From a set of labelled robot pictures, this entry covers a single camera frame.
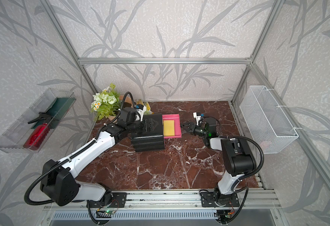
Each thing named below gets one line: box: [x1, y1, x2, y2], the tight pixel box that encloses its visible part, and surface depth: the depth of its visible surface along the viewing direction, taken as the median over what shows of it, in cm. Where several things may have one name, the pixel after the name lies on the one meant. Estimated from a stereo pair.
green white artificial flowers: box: [90, 82, 123, 122], surface depth 82 cm
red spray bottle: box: [23, 122, 50, 151], surface depth 60 cm
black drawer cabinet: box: [131, 113, 165, 153], surface depth 81 cm
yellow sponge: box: [163, 119, 175, 137], surface depth 87 cm
